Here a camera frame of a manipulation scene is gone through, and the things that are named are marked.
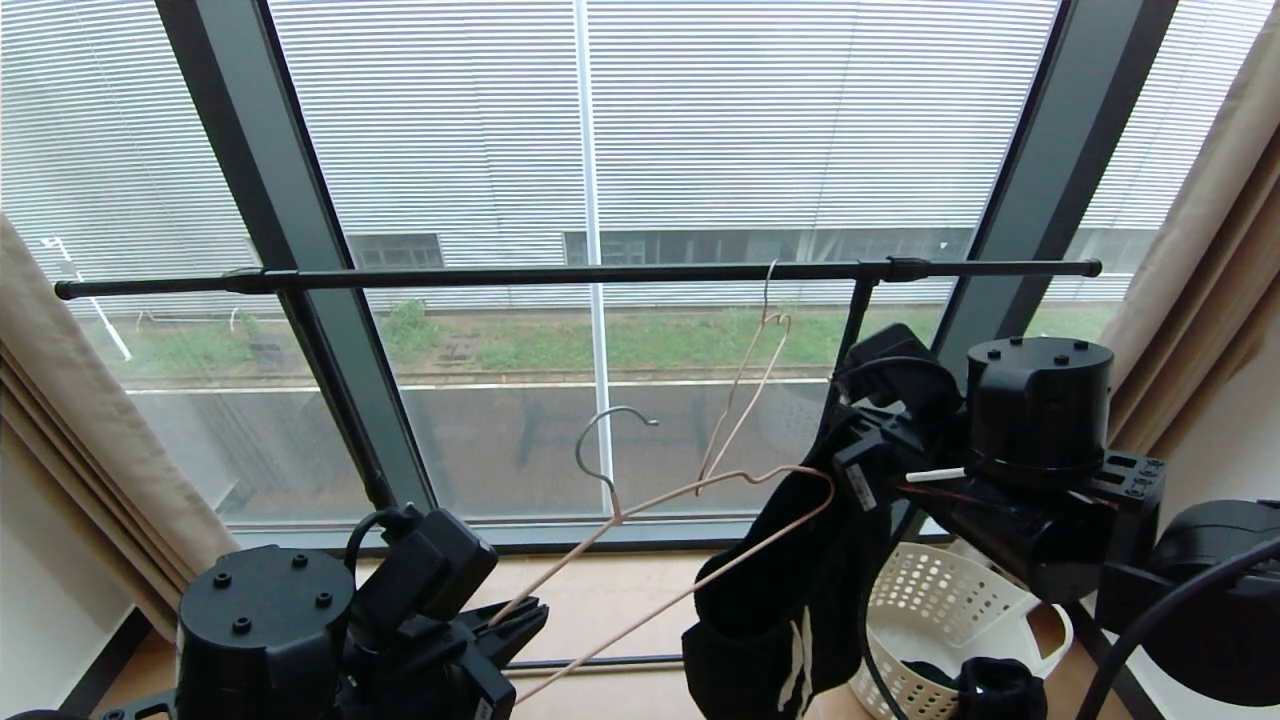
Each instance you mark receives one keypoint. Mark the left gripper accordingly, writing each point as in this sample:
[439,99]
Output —
[440,670]

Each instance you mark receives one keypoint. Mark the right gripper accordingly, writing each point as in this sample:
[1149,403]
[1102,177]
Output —
[900,450]

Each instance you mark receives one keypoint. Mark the pink clothes hanger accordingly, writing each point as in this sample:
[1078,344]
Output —
[560,569]
[735,395]

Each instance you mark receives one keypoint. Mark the black garment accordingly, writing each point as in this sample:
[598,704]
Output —
[760,600]
[1000,690]

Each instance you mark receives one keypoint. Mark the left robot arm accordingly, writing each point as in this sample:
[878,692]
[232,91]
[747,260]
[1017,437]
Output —
[260,630]

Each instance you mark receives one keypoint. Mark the white laundry basket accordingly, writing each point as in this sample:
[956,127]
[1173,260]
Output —
[940,590]

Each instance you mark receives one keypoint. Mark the black clothes rack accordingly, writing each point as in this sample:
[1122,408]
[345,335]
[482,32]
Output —
[500,276]

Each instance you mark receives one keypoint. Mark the beige curtain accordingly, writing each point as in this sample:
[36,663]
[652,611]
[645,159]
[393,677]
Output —
[1200,250]
[80,450]

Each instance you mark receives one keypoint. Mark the window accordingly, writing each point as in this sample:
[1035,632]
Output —
[250,200]

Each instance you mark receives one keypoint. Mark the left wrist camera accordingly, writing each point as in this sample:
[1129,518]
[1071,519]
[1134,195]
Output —
[430,570]

